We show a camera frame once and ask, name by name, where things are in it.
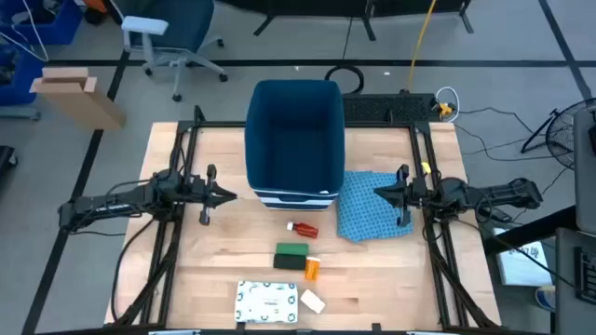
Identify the orange pill bottle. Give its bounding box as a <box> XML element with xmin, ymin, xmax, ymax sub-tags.
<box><xmin>304</xmin><ymin>256</ymin><xmax>322</xmax><ymax>282</ymax></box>

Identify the yellow cable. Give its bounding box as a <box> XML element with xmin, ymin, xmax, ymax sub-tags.
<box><xmin>406</xmin><ymin>0</ymin><xmax>440</xmax><ymax>92</ymax></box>

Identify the orange object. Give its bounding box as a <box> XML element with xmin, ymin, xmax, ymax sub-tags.
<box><xmin>83</xmin><ymin>0</ymin><xmax>115</xmax><ymax>15</ymax></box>

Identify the white plastic bottle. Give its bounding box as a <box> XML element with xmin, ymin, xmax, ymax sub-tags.
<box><xmin>299</xmin><ymin>288</ymin><xmax>327</xmax><ymax>315</ymax></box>

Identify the red bottle with white cap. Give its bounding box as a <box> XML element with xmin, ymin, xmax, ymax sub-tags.
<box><xmin>286</xmin><ymin>221</ymin><xmax>320</xmax><ymax>240</ymax></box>

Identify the brown cardboard box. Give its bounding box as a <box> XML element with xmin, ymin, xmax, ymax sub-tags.
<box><xmin>29</xmin><ymin>66</ymin><xmax>128</xmax><ymax>132</ymax></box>

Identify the dark grey monitor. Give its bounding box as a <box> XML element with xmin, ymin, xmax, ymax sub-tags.
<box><xmin>572</xmin><ymin>107</ymin><xmax>596</xmax><ymax>234</ymax></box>

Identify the bright green box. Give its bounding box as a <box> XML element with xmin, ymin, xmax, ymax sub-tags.
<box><xmin>275</xmin><ymin>242</ymin><xmax>310</xmax><ymax>257</ymax></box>

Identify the coiled black cable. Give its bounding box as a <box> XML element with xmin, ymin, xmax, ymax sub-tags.
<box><xmin>323</xmin><ymin>64</ymin><xmax>366</xmax><ymax>96</ymax></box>

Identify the black perforated control box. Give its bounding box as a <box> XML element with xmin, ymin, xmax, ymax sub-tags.
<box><xmin>343</xmin><ymin>91</ymin><xmax>442</xmax><ymax>125</ymax></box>

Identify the blue storage bin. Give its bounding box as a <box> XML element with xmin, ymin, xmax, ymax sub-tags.
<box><xmin>0</xmin><ymin>45</ymin><xmax>46</xmax><ymax>107</ymax></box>
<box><xmin>0</xmin><ymin>0</ymin><xmax>85</xmax><ymax>47</ymax></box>

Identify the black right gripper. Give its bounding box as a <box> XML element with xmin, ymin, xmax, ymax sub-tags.
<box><xmin>372</xmin><ymin>163</ymin><xmax>430</xmax><ymax>228</ymax></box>

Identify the blue patterned cloth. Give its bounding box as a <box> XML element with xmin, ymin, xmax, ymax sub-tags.
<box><xmin>335</xmin><ymin>170</ymin><xmax>414</xmax><ymax>244</ymax></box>

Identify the looped white cable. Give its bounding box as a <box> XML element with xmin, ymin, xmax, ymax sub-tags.
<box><xmin>435</xmin><ymin>86</ymin><xmax>461</xmax><ymax>123</ymax></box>

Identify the navy white striped fabric basket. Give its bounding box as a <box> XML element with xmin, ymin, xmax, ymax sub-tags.
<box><xmin>244</xmin><ymin>78</ymin><xmax>346</xmax><ymax>211</ymax></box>

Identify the white printed mailer package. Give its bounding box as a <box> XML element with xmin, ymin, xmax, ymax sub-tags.
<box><xmin>234</xmin><ymin>279</ymin><xmax>300</xmax><ymax>325</ymax></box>

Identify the dark green box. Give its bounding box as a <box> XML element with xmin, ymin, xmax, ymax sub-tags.
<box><xmin>272</xmin><ymin>253</ymin><xmax>309</xmax><ymax>272</ymax></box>

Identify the black table with legs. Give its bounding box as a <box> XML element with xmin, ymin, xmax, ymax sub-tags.
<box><xmin>217</xmin><ymin>0</ymin><xmax>476</xmax><ymax>42</ymax></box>

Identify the thin white cable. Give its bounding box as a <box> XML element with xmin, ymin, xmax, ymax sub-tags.
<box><xmin>7</xmin><ymin>0</ymin><xmax>50</xmax><ymax>63</ymax></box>

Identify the dark office chair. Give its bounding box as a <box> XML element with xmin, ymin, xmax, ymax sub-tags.
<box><xmin>111</xmin><ymin>0</ymin><xmax>230</xmax><ymax>103</ymax></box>

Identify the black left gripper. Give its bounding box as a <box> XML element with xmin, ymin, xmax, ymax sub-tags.
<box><xmin>184</xmin><ymin>163</ymin><xmax>239</xmax><ymax>227</ymax></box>

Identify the black floor fan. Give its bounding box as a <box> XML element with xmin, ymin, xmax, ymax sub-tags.
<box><xmin>520</xmin><ymin>96</ymin><xmax>596</xmax><ymax>171</ymax></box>

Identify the black floor cable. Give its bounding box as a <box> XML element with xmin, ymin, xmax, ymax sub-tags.
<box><xmin>454</xmin><ymin>105</ymin><xmax>574</xmax><ymax>164</ymax></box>

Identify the black metal rig frame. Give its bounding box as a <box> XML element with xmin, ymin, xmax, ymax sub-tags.
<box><xmin>110</xmin><ymin>104</ymin><xmax>503</xmax><ymax>332</ymax></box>

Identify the black desk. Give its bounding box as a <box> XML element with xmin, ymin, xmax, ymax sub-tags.
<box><xmin>481</xmin><ymin>204</ymin><xmax>596</xmax><ymax>335</ymax></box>

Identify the blue grey floor object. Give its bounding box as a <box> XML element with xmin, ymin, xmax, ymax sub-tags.
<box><xmin>534</xmin><ymin>285</ymin><xmax>558</xmax><ymax>314</ymax></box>

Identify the white printed box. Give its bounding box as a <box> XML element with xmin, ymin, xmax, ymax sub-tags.
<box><xmin>492</xmin><ymin>226</ymin><xmax>555</xmax><ymax>288</ymax></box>

